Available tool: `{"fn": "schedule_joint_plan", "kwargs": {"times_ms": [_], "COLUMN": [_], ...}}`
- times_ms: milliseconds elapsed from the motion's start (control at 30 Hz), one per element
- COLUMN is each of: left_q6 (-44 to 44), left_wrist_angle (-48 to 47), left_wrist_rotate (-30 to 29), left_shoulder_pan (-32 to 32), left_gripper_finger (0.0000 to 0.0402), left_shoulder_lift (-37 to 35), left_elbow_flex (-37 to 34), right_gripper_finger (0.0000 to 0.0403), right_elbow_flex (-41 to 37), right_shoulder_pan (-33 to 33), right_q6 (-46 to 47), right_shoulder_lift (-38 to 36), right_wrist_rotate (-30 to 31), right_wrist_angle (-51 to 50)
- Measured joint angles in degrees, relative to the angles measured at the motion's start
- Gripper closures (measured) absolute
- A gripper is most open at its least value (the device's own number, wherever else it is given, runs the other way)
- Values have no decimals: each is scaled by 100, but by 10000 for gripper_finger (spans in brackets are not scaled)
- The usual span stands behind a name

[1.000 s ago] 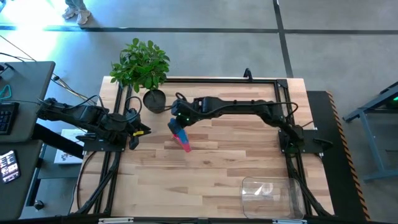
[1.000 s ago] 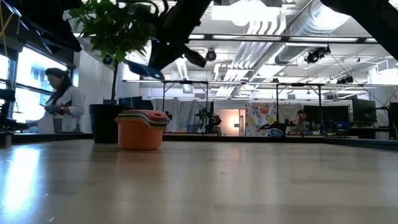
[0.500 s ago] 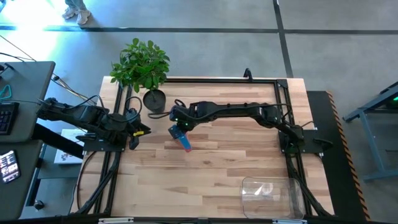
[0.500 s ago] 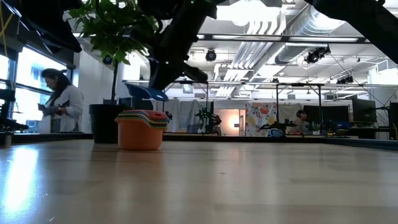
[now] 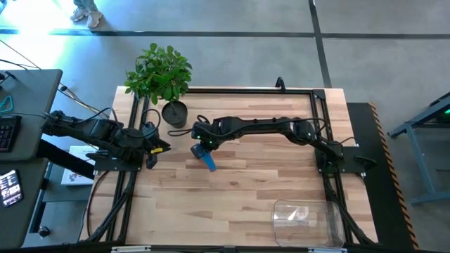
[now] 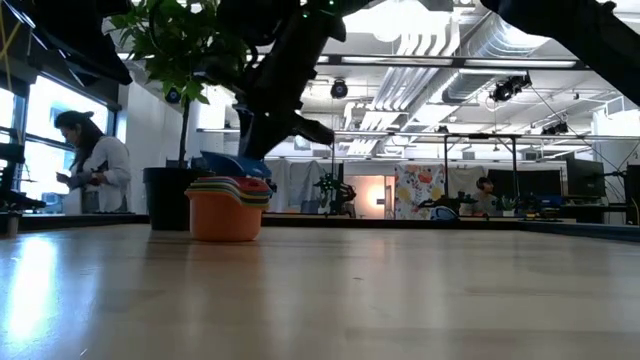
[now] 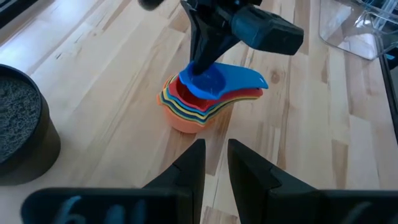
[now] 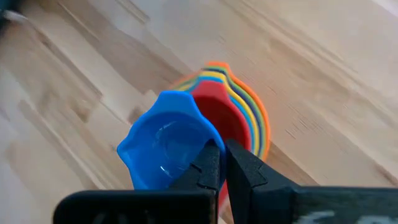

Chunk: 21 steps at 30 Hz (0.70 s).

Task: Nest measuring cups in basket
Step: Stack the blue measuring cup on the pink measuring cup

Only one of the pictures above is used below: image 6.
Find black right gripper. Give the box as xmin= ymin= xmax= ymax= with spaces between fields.
xmin=233 ymin=28 xmax=332 ymax=161

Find dark blue measuring cup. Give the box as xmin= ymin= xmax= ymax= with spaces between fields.
xmin=199 ymin=150 xmax=275 ymax=181

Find red plastic measuring cup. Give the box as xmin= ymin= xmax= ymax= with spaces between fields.
xmin=197 ymin=175 xmax=274 ymax=194

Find yellow plastic measuring cup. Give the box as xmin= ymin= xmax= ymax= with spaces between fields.
xmin=188 ymin=185 xmax=272 ymax=201

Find orange plastic measuring cup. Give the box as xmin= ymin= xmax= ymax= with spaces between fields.
xmin=184 ymin=190 xmax=267 ymax=244

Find white hanging cloth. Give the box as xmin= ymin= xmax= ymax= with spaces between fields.
xmin=446 ymin=166 xmax=489 ymax=212
xmin=264 ymin=159 xmax=327 ymax=214

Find round black ceiling speaker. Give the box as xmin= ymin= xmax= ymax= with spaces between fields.
xmin=329 ymin=78 xmax=350 ymax=101

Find black round plant pot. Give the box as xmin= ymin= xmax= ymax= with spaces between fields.
xmin=142 ymin=166 xmax=216 ymax=232

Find green leafy potted tree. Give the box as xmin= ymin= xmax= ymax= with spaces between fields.
xmin=107 ymin=0 xmax=251 ymax=170

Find floral print cloth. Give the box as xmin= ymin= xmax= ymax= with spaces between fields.
xmin=394 ymin=163 xmax=447 ymax=220

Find person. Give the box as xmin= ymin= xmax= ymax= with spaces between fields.
xmin=471 ymin=175 xmax=500 ymax=217
xmin=53 ymin=109 xmax=133 ymax=216

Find blue white rounded object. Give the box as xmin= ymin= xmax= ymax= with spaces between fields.
xmin=429 ymin=205 xmax=459 ymax=222

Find black ceiling light beam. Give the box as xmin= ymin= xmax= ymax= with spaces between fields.
xmin=314 ymin=53 xmax=591 ymax=71

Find large bright window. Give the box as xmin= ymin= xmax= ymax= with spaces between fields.
xmin=0 ymin=74 xmax=119 ymax=214

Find black shelf stand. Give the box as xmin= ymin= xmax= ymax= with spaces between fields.
xmin=0 ymin=142 xmax=48 ymax=212

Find black hanging curtain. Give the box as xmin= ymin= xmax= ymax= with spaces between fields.
xmin=486 ymin=168 xmax=564 ymax=211

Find black computer monitor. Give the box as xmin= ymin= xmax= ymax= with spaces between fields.
xmin=624 ymin=164 xmax=640 ymax=226
xmin=565 ymin=157 xmax=608 ymax=199

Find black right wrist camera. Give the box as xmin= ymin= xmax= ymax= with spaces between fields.
xmin=293 ymin=113 xmax=336 ymax=147

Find black aluminium table frame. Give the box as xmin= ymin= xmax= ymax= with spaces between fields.
xmin=0 ymin=212 xmax=640 ymax=244

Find black metal station frame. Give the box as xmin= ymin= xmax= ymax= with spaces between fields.
xmin=258 ymin=128 xmax=520 ymax=217

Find silver ceiling air duct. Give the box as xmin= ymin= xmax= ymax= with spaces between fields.
xmin=441 ymin=9 xmax=572 ymax=104

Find black ceiling camera cluster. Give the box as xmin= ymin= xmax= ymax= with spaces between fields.
xmin=488 ymin=73 xmax=534 ymax=104

